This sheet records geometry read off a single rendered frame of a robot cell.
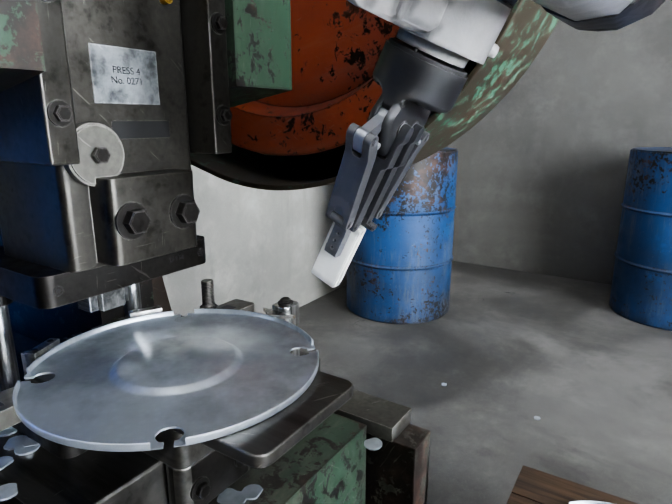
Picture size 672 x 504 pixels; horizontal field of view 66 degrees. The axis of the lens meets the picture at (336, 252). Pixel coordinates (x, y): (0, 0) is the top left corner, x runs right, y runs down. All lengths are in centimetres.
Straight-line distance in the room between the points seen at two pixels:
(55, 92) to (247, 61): 21
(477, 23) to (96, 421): 44
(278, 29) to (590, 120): 313
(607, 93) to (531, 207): 82
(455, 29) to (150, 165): 32
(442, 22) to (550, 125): 328
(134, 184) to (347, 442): 39
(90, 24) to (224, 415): 36
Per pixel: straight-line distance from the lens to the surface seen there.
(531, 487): 114
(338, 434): 68
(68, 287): 54
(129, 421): 48
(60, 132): 47
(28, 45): 45
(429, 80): 43
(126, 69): 55
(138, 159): 55
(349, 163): 44
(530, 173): 372
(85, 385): 56
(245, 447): 43
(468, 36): 43
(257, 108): 89
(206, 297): 75
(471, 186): 384
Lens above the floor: 102
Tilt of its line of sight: 14 degrees down
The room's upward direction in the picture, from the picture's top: straight up
